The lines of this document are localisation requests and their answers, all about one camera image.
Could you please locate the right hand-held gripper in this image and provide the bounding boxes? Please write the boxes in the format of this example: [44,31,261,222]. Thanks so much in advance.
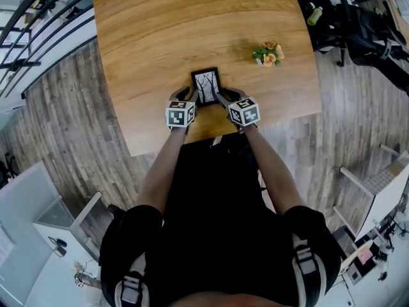
[216,87,261,132]

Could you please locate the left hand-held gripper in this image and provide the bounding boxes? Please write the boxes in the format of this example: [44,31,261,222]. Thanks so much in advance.
[164,86,200,136]

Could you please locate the black picture frame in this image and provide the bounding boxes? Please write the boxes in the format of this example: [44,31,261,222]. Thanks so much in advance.
[190,67,225,109]

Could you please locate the person's left forearm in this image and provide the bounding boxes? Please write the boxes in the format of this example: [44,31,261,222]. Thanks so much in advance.
[135,127,190,217]

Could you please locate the person's right forearm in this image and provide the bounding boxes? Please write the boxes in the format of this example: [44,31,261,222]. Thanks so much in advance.
[243,124,307,217]

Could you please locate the orange flowers in white pot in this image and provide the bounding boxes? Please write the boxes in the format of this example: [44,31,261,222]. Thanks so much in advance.
[252,40,286,68]

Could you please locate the green bottle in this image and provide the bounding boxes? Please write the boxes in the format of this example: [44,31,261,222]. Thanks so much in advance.
[307,6,324,26]

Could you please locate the person's black shirt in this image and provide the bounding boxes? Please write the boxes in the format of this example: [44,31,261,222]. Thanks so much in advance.
[98,135,343,307]

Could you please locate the black office chair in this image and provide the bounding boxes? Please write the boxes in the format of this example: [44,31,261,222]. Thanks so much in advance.
[311,0,409,95]

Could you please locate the black metal railing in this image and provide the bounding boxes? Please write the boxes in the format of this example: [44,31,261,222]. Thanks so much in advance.
[0,0,98,99]

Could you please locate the white desk with grey top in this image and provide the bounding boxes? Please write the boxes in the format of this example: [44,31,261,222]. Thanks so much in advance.
[332,143,409,242]

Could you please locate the white desk with partition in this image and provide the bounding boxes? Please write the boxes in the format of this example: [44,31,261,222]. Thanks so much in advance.
[0,161,104,307]

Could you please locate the pink paper note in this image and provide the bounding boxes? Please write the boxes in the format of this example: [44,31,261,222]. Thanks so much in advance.
[357,247,373,265]

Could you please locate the grey harness strap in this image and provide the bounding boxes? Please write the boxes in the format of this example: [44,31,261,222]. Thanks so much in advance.
[114,253,150,307]
[291,234,327,307]

